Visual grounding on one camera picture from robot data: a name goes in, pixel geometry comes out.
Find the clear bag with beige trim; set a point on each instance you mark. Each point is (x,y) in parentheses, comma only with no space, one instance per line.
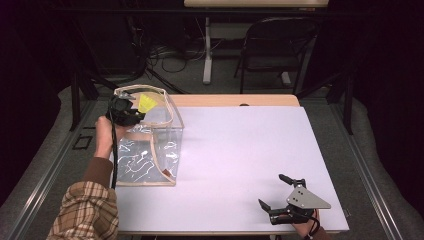
(156,153)

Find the aluminium floor rail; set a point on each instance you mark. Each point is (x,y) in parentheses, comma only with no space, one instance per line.
(366,173)
(50,170)

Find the black metal stand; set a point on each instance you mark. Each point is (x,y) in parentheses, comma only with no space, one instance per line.
(75,100)
(348,103)

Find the white table cover sheet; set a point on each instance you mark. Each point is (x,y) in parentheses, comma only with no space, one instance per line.
(250,150)

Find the wooden table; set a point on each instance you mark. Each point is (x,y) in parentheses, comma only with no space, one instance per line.
(216,100)

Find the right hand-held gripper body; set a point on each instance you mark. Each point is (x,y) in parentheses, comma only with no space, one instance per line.
(301,203)

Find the yellow shuttlecock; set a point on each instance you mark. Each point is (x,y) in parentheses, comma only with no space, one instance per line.
(146,102)

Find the person's left hand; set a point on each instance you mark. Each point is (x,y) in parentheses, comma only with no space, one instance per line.
(104,136)

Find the white-legged desk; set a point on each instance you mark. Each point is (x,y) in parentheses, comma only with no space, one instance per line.
(207,60)

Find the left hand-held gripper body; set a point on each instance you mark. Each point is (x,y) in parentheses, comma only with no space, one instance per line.
(120,110)

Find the black folding chair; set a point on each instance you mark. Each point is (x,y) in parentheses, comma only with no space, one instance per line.
(276,50)

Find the person's right hand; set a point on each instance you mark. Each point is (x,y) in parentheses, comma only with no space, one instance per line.
(301,228)

